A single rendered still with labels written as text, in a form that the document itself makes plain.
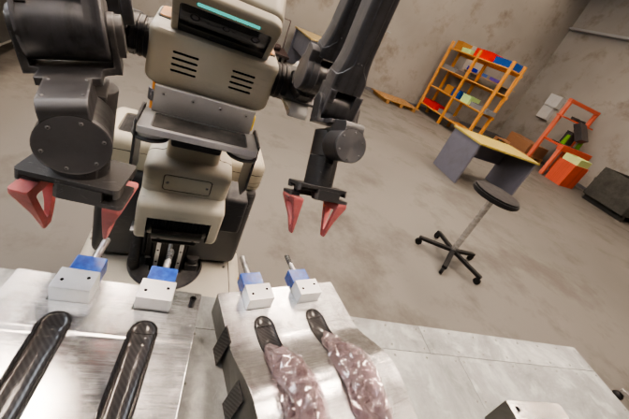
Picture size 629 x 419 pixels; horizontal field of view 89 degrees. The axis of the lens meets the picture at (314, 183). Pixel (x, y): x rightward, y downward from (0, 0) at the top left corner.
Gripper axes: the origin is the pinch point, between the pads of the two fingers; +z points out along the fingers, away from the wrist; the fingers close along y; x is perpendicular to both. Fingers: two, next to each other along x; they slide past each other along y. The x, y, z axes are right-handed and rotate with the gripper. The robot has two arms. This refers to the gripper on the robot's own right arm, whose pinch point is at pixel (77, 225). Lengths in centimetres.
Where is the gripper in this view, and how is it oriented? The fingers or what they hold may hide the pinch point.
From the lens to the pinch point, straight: 52.1
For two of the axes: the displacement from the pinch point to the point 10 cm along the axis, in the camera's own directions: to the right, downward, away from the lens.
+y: 9.2, 2.6, 3.0
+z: -3.7, 8.2, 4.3
